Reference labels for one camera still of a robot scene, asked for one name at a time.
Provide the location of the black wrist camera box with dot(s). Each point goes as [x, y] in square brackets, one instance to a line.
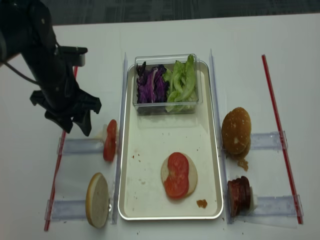
[74, 55]

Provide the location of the fried crumb on table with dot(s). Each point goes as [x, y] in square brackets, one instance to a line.
[243, 164]

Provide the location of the red plastic rod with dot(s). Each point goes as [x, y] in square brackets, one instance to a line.
[298, 208]
[52, 194]

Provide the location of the white metal tray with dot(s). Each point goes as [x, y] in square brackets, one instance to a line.
[149, 139]

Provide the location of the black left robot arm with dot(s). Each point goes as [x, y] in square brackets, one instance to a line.
[29, 47]

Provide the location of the fried crumb on tray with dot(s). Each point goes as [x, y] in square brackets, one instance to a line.
[202, 203]

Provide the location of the left red plastic rod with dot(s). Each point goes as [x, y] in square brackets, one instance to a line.
[52, 194]

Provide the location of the clear rail holding meat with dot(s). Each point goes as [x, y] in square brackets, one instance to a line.
[279, 206]

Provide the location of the red tomato slices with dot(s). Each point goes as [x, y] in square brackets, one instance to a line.
[110, 144]

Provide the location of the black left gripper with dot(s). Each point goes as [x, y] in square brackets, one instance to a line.
[66, 104]

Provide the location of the clear rail holding tomato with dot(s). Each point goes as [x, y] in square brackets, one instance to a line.
[73, 146]

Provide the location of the clear plastic salad box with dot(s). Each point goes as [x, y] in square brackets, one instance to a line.
[168, 61]

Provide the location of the clear rail holding bun top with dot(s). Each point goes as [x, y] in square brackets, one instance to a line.
[275, 140]

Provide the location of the white pusher block meat rail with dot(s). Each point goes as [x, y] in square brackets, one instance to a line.
[253, 202]

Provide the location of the clear rail holding bun slice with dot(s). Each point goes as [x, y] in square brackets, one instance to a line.
[64, 210]

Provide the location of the fried chicken patty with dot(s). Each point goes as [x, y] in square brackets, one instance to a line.
[241, 155]

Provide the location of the purple cabbage leaves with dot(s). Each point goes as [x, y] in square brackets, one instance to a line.
[151, 86]

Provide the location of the green lettuce leaves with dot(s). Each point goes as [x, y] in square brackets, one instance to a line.
[182, 81]

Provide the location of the bun base on tray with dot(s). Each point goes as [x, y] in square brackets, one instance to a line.
[192, 176]

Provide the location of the dark red meat slices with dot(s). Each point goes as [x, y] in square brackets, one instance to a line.
[239, 194]

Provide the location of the right red plastic rod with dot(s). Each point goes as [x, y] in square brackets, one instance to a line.
[298, 208]

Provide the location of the white bun slice upright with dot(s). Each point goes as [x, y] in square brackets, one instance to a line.
[97, 201]

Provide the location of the left long clear rail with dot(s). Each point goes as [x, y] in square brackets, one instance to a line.
[121, 123]

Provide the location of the sesame bun top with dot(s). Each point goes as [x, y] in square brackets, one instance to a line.
[236, 130]

